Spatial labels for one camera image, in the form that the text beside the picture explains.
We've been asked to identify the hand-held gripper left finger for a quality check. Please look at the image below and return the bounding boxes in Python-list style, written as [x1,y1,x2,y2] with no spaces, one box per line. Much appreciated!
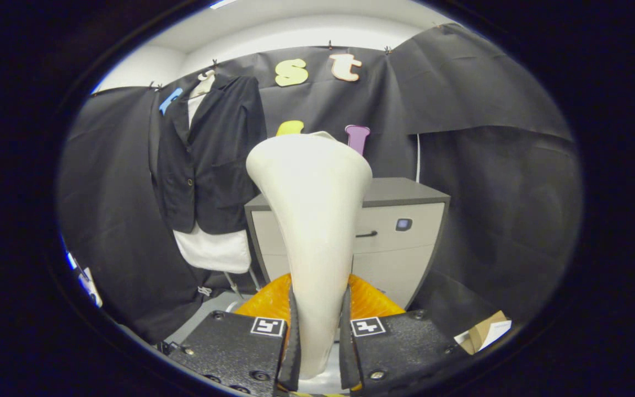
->
[168,274,300,395]

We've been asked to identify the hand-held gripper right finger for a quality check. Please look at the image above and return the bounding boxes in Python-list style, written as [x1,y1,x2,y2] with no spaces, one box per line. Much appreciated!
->
[340,274,470,395]

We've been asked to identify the white garment steamer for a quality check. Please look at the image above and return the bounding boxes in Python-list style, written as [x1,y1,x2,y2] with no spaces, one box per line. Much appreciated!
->
[246,131,373,380]

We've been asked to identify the black suit jacket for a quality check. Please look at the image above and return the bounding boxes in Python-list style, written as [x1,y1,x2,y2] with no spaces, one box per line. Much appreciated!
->
[149,74,267,235]

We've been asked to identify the beige clothes hanger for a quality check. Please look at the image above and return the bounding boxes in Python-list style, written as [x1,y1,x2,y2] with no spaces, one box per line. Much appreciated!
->
[188,69,216,100]

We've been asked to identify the metal stand legs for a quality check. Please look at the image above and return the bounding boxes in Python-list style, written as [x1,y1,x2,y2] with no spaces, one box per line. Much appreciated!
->
[224,267,260,298]

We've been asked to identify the grey beige cabinet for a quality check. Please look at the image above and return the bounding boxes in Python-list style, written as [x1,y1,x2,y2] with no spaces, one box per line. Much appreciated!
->
[244,177,451,310]

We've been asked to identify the brown cardboard box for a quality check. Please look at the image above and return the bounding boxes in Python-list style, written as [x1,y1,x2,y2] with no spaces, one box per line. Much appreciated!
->
[454,310,513,355]

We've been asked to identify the black backdrop cloth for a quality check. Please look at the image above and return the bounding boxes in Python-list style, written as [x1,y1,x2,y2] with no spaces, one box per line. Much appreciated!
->
[57,22,583,345]

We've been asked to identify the white and blue object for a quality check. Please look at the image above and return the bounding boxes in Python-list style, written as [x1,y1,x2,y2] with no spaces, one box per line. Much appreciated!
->
[64,251,103,308]

